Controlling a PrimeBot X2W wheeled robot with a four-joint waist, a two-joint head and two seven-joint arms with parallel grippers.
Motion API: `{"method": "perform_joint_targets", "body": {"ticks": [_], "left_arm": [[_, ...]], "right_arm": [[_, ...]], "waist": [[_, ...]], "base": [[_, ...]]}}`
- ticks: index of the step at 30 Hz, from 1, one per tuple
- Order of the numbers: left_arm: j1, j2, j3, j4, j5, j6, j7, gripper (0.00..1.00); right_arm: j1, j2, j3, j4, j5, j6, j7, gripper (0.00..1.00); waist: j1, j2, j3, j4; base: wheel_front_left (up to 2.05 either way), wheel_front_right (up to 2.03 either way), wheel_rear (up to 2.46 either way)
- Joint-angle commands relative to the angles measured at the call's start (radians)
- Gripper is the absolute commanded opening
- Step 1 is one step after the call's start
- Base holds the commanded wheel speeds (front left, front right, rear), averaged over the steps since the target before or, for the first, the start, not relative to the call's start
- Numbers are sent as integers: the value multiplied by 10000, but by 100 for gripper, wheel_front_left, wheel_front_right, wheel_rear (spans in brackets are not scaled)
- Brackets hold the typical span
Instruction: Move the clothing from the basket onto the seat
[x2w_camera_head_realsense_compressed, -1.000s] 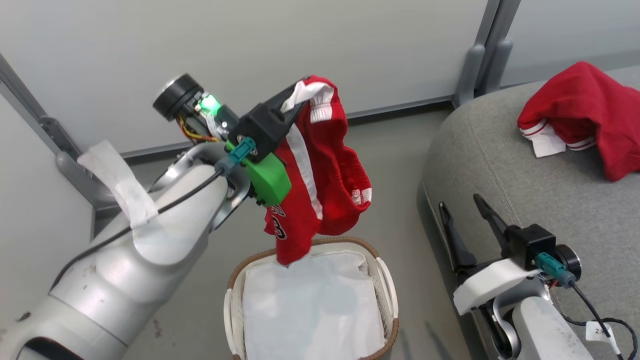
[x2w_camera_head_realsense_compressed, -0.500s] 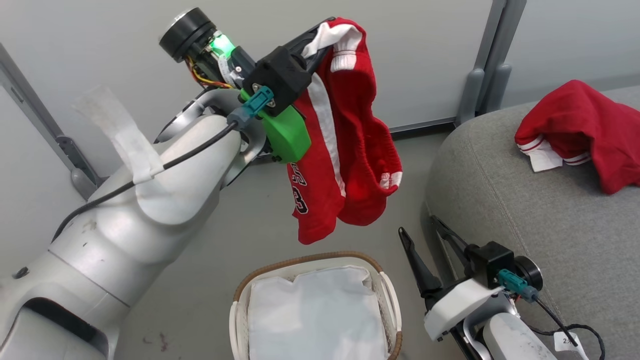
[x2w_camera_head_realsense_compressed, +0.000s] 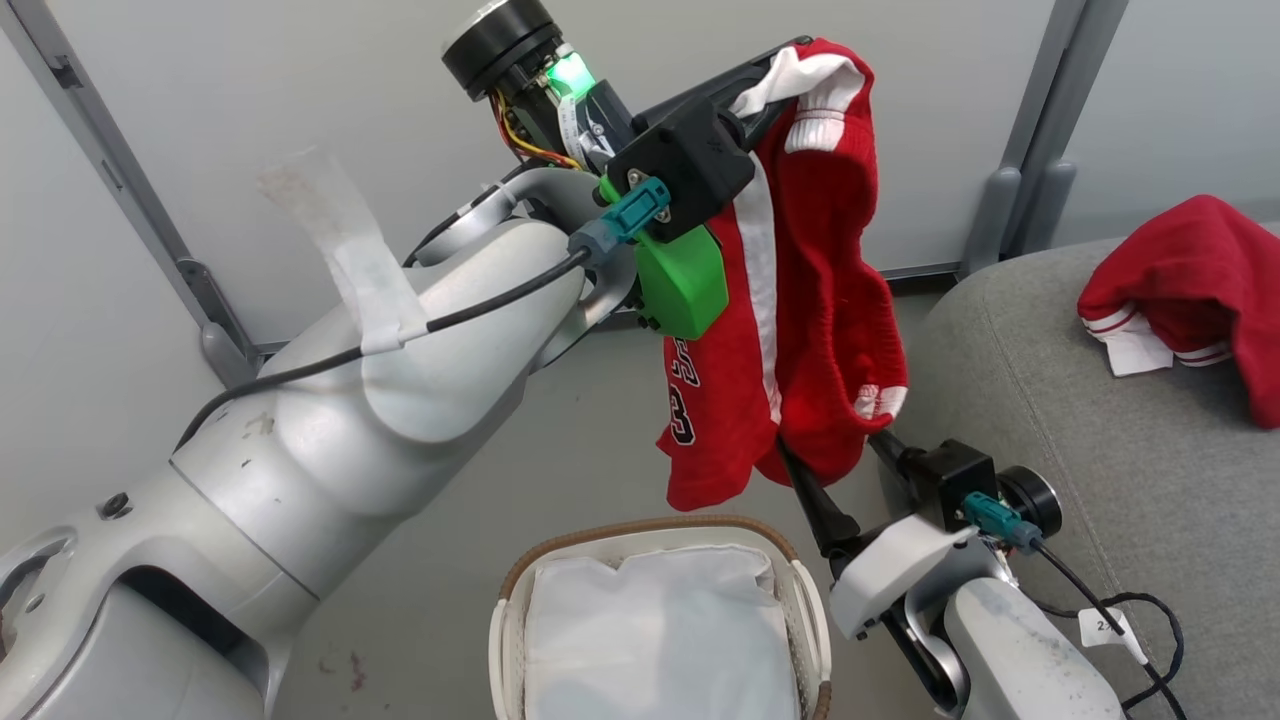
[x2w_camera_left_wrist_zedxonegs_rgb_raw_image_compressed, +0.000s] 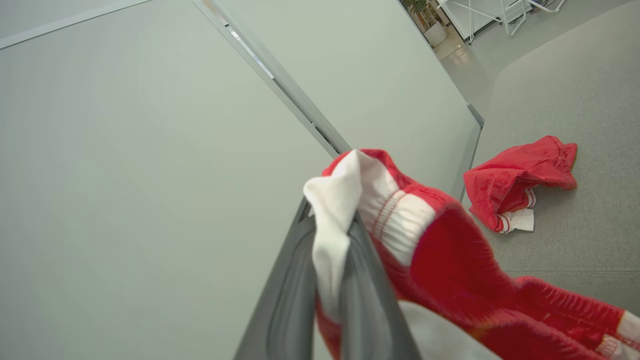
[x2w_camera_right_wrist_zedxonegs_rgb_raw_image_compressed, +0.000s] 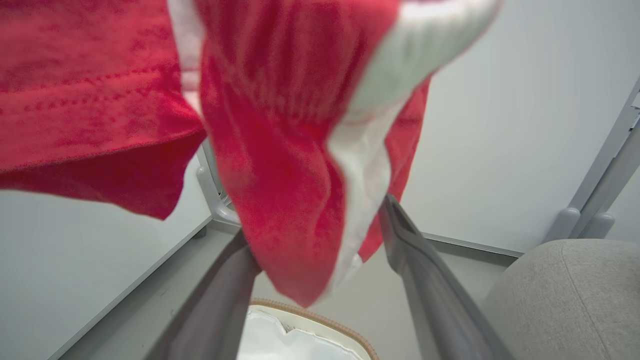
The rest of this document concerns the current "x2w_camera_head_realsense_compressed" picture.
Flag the white cable label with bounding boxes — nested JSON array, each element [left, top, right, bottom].
[[1078, 607, 1149, 665]]

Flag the red shorts with white stripe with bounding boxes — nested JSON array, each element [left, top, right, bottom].
[[655, 38, 909, 513]]

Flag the translucent tape strip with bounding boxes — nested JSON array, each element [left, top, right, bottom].
[[257, 147, 433, 353]]

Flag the red garment with white tag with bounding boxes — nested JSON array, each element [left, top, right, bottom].
[[1077, 195, 1280, 431]]

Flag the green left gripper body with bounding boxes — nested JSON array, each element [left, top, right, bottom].
[[598, 175, 731, 342]]

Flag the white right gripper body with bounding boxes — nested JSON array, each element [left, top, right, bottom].
[[828, 514, 978, 641]]

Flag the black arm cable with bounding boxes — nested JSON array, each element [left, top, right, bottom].
[[962, 492, 1193, 720], [174, 178, 673, 453]]

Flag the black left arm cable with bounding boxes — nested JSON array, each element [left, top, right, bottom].
[[174, 178, 673, 453]]

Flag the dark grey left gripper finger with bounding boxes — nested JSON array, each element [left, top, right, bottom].
[[640, 37, 814, 126]]

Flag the grey metal partition post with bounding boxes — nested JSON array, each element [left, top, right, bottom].
[[960, 0, 1091, 283], [0, 0, 263, 389], [1010, 0, 1133, 263]]

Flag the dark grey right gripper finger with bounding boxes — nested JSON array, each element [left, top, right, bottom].
[[867, 428, 929, 483], [777, 438, 863, 559]]

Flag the grey fabric sofa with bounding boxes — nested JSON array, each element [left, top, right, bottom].
[[903, 225, 1280, 720]]

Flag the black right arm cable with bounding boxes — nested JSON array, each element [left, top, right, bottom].
[[962, 492, 1193, 720]]

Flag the woven laundry basket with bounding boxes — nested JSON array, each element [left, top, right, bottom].
[[488, 515, 834, 720]]

